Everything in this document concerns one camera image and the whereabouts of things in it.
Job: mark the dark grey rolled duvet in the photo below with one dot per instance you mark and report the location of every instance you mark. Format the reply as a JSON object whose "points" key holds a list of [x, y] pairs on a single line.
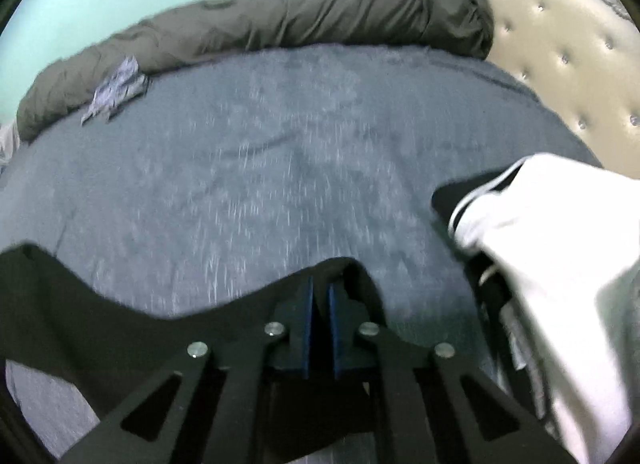
{"points": [[209, 29]]}

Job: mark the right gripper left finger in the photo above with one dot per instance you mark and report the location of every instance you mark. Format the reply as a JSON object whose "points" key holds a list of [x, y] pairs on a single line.
{"points": [[206, 404]]}

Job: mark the blue patterned bed sheet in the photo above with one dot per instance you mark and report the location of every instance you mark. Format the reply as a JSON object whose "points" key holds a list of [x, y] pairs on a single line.
{"points": [[226, 177]]}

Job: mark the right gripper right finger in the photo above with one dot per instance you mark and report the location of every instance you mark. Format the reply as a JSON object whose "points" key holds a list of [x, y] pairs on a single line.
{"points": [[430, 405]]}

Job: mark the cream tufted headboard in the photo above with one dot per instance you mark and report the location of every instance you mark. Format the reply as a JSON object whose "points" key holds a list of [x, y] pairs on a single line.
{"points": [[582, 59]]}

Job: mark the light grey blanket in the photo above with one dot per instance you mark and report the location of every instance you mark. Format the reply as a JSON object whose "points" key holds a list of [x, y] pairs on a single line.
{"points": [[10, 142]]}

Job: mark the small blue crumpled cloth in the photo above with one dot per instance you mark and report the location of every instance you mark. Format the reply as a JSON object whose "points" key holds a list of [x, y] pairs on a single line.
{"points": [[126, 83]]}

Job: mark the white black folded garment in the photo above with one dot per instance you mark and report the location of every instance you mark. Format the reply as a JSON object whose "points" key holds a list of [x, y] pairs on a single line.
{"points": [[564, 236]]}

